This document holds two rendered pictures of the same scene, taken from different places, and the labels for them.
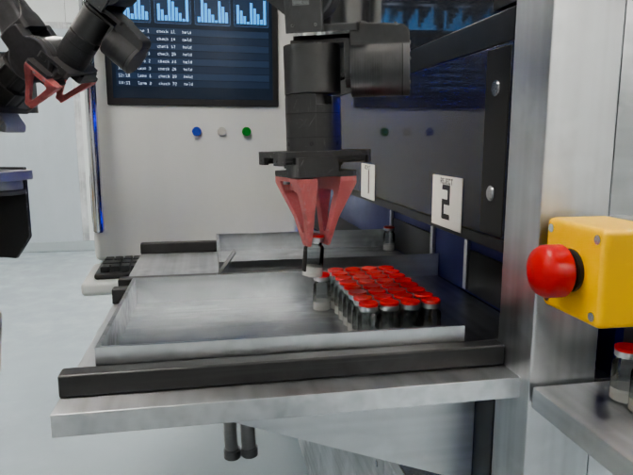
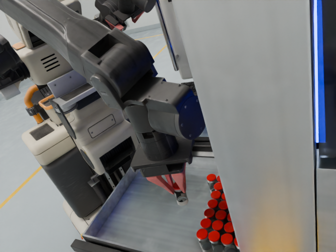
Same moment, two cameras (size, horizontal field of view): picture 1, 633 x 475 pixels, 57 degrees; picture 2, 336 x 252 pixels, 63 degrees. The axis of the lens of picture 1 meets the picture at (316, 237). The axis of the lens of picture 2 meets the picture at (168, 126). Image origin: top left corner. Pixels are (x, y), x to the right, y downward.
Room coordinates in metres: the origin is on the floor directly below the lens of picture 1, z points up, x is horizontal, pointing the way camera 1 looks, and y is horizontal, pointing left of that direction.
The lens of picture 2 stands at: (0.36, -0.28, 1.34)
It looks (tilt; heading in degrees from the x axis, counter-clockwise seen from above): 31 degrees down; 45
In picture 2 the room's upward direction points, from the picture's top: 20 degrees counter-clockwise
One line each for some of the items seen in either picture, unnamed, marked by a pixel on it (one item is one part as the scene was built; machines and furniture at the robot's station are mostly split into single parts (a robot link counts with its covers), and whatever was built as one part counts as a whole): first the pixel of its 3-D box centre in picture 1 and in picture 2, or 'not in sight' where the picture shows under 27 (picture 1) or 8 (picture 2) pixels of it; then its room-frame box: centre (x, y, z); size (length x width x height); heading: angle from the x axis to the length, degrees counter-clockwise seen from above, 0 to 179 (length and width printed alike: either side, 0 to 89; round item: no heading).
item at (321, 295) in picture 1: (321, 291); (213, 184); (0.70, -0.01, 0.90); 0.02 x 0.02 x 0.05
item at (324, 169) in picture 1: (313, 201); (170, 172); (0.61, 0.00, 1.03); 0.07 x 0.07 x 0.09; 25
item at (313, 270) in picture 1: (313, 256); (180, 194); (0.61, 0.00, 0.97); 0.02 x 0.02 x 0.04
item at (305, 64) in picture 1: (317, 71); (147, 110); (0.61, 0.00, 1.16); 0.07 x 0.06 x 0.07; 82
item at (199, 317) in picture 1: (274, 313); (178, 203); (0.64, 0.05, 0.90); 0.34 x 0.26 x 0.04; 100
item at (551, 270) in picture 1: (557, 270); not in sight; (0.43, -0.18, 0.99); 0.04 x 0.04 x 0.04; 11
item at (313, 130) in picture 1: (314, 132); (158, 141); (0.61, 0.00, 1.10); 0.10 x 0.07 x 0.07; 115
